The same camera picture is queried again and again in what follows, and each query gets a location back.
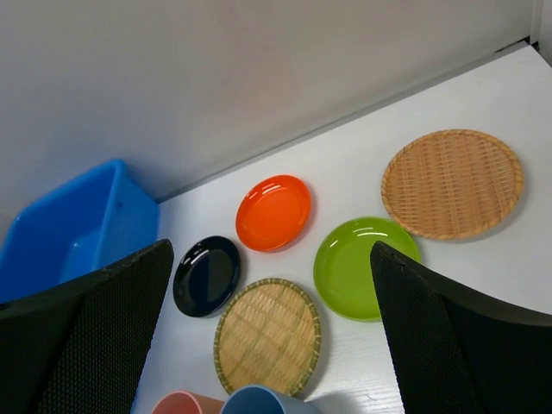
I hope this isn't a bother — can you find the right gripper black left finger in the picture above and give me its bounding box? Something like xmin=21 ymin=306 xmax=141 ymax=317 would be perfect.
xmin=1 ymin=239 xmax=174 ymax=413

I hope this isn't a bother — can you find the green plate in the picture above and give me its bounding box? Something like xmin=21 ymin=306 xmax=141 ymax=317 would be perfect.
xmin=313 ymin=216 xmax=421 ymax=322

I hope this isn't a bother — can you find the large tan woven tray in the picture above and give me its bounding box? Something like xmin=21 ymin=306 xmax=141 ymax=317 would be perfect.
xmin=380 ymin=129 xmax=524 ymax=240

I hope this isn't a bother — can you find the orange plate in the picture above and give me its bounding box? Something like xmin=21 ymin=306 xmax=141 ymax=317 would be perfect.
xmin=235 ymin=174 xmax=312 ymax=252

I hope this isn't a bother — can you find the black plate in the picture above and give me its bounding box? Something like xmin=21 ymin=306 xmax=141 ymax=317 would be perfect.
xmin=172 ymin=235 xmax=242 ymax=317

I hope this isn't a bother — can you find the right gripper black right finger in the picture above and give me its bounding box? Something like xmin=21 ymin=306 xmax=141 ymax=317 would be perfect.
xmin=370 ymin=241 xmax=551 ymax=413

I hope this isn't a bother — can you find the blue cup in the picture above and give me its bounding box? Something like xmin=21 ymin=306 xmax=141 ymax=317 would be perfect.
xmin=221 ymin=385 xmax=321 ymax=414

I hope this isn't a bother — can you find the blue plastic bin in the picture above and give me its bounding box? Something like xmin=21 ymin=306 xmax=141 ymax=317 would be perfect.
xmin=1 ymin=160 xmax=160 ymax=303

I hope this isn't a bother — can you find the pink cup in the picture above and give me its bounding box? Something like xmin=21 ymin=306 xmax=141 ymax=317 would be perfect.
xmin=152 ymin=391 xmax=224 ymax=414

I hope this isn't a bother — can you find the small green-rimmed bamboo tray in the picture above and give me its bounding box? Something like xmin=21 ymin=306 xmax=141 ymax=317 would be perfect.
xmin=213 ymin=278 xmax=322 ymax=397

